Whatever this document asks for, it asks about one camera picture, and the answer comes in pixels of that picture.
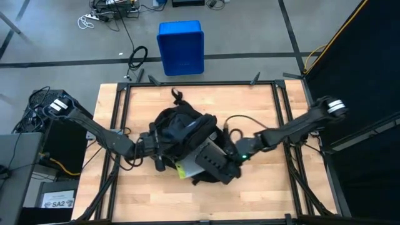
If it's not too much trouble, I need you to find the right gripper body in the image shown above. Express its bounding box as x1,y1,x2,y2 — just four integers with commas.
231,136,263,164

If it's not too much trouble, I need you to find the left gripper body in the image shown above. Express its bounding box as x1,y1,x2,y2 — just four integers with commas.
135,130,161,159

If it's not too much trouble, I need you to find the black backpack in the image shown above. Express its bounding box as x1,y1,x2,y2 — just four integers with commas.
149,87,243,186

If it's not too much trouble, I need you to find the white and yellow pouch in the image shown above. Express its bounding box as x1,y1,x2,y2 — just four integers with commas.
174,132,226,180

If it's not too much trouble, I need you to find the black computer tower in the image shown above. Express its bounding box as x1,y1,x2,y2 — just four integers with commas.
17,89,94,176

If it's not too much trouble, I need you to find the blue plastic bin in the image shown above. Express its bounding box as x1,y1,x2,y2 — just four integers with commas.
156,19,206,77

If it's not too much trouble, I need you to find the grey box with label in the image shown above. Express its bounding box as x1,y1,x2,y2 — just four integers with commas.
36,180,79,209

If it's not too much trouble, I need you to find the black curtain panel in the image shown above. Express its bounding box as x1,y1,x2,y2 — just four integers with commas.
301,0,400,225

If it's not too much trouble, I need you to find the white power strip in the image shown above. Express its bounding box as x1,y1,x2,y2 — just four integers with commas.
84,12,109,23

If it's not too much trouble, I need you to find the black equipment box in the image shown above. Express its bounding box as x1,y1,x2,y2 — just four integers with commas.
171,0,206,8

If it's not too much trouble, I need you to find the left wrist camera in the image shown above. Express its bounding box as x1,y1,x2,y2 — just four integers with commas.
154,155,167,173

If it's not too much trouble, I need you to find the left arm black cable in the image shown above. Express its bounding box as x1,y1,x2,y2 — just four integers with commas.
119,127,145,171

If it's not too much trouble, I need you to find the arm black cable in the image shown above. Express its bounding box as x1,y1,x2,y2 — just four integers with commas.
222,114,270,142
119,127,145,171

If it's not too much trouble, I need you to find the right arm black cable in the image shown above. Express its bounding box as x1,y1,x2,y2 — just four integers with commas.
222,114,270,142

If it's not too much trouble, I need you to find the black table frame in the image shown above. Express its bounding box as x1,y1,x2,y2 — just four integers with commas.
71,71,344,225

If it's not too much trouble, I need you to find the black coiled cable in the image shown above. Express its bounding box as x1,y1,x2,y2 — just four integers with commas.
126,45,149,81

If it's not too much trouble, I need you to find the white cable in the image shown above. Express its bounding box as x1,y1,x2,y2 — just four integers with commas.
77,15,96,31

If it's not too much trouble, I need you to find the black cable bundle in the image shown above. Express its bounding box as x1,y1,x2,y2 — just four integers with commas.
89,0,141,32

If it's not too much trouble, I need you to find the yellow cable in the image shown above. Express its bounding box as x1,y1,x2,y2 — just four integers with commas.
302,0,370,76

